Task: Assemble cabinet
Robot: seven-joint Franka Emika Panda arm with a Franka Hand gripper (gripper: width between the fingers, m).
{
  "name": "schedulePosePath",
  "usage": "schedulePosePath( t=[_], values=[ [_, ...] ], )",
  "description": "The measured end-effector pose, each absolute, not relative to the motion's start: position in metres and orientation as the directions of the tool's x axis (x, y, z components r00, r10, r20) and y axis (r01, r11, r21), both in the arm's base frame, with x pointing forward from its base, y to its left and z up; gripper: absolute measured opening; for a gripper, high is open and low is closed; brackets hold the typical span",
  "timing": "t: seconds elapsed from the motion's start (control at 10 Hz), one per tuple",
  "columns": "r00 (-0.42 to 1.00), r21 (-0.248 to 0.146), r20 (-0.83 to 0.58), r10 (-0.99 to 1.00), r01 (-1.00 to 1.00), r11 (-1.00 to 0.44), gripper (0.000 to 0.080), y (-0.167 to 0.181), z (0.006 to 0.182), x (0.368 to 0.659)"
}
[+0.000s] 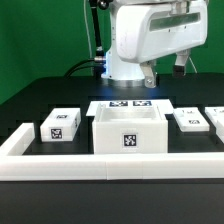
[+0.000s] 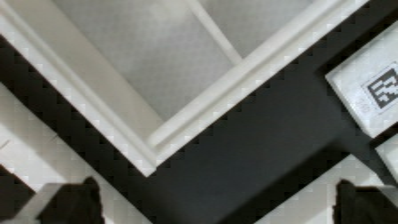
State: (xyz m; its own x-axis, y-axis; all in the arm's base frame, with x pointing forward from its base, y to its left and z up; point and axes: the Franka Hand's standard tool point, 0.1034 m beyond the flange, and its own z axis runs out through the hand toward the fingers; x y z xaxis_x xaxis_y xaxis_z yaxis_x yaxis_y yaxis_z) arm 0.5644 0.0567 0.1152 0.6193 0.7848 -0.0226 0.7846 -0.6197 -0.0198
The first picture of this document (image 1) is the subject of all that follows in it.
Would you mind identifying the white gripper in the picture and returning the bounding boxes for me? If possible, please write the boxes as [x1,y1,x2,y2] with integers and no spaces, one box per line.
[116,2,207,88]

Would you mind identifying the white cabinet door panel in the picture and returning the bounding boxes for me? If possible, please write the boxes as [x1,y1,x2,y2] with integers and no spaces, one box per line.
[173,107,210,132]
[205,106,224,143]

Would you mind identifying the white cabinet body box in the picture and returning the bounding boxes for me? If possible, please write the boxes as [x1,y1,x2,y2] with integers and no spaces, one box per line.
[92,105,168,154]

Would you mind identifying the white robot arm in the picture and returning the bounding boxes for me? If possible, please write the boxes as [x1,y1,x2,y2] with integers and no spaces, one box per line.
[102,0,208,88]

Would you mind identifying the small white cabinet top box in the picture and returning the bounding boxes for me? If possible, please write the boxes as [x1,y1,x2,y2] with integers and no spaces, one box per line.
[40,108,81,142]

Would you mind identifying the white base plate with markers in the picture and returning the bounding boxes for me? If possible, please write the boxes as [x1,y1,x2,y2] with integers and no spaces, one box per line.
[86,99,173,116]

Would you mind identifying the black cable bundle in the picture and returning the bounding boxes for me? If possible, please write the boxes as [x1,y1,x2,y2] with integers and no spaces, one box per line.
[64,56,107,78]

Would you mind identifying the thin white cable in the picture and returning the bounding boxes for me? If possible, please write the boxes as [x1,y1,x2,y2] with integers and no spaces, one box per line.
[83,0,94,76]

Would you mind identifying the white U-shaped frame wall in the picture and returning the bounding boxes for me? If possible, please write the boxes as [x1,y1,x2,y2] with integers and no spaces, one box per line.
[0,123,224,181]

